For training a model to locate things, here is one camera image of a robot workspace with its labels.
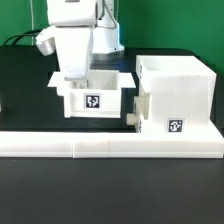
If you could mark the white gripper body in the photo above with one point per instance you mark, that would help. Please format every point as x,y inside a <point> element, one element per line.
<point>74,48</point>

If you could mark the white fiducial marker sheet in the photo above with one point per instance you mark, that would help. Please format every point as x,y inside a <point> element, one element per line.
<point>126,81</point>

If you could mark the white drawer cabinet box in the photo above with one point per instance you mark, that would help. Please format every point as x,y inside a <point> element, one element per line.
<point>177,93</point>

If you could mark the white L-shaped border wall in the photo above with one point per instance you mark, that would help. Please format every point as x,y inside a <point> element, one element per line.
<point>205,143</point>

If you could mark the white front drawer tray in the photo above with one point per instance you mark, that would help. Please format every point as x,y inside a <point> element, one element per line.
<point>139,118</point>

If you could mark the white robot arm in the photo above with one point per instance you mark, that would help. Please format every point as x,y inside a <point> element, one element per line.
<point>95,14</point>

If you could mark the white drawer tray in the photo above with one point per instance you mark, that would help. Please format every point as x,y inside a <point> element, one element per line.
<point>139,118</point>
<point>101,98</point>

